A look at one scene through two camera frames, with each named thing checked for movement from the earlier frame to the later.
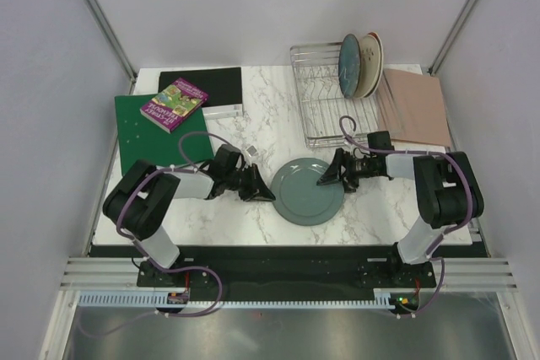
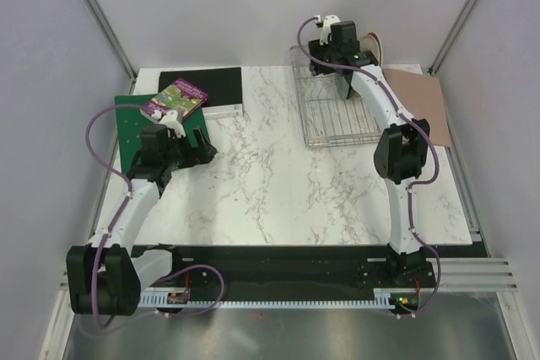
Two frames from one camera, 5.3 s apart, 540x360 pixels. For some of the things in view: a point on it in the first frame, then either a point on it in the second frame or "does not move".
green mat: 141,139 does not move
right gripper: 333,173 to 317,67
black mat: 223,85 does not move
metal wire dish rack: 329,117 does not move
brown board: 410,108 does not move
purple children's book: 170,108 does not move
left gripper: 257,190 to 202,154
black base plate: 274,267 does not move
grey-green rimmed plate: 299,200 to 342,86
